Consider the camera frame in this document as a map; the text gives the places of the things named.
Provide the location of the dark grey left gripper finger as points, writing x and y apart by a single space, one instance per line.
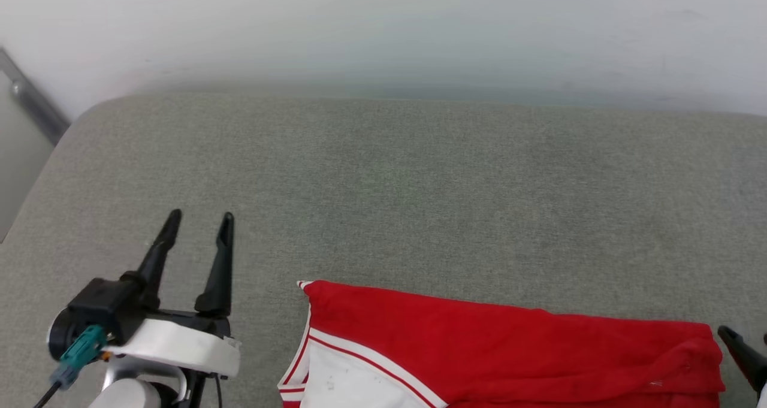
220 270
157 258

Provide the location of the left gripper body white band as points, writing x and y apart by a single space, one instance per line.
180 345

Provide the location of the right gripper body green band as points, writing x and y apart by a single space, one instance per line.
763 399

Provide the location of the red white sports jersey garment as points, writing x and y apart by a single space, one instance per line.
509 354

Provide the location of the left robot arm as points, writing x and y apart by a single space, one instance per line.
132 390

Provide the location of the grey fabric sofa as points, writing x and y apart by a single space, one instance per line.
419 204

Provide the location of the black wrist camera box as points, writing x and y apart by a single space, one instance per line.
102 312

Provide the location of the grey metal rail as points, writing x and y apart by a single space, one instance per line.
33 99

